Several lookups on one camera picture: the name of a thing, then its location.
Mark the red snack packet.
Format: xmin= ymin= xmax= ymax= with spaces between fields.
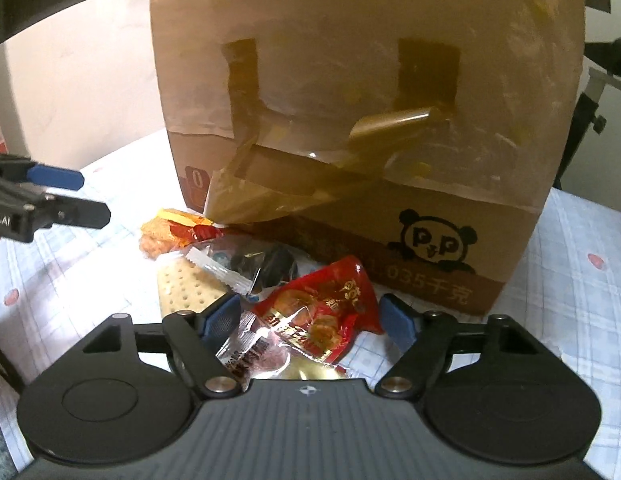
xmin=253 ymin=255 xmax=385 ymax=362

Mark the black exercise bike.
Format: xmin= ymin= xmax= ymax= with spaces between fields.
xmin=553 ymin=35 xmax=621 ymax=196

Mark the pale cracker packet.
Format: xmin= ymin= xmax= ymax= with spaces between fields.
xmin=158 ymin=257 xmax=227 ymax=328

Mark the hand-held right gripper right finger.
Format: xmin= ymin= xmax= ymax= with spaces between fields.
xmin=375 ymin=294 xmax=539 ymax=402

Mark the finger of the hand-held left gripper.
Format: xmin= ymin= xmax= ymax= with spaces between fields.
xmin=26 ymin=162 xmax=85 ymax=189
xmin=38 ymin=195 xmax=112 ymax=231

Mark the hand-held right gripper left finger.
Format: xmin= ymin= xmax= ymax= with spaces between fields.
xmin=83 ymin=294 xmax=241 ymax=400

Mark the brown cardboard box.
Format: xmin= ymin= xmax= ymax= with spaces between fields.
xmin=149 ymin=0 xmax=589 ymax=317

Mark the clear packet with dark label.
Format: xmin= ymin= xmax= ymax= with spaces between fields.
xmin=214 ymin=310 xmax=294 ymax=392

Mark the clear packet with black contents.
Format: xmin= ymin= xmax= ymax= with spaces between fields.
xmin=185 ymin=240 xmax=297 ymax=296

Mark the orange snack packet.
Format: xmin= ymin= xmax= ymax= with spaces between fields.
xmin=139 ymin=208 xmax=227 ymax=261

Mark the clear plastic liner bag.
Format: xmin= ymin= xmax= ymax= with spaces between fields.
xmin=150 ymin=0 xmax=589 ymax=226

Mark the dark glass window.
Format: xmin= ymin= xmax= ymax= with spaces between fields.
xmin=0 ymin=0 xmax=184 ymax=52

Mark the gold foil snack packet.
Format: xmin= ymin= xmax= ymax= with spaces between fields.
xmin=248 ymin=352 xmax=354 ymax=386

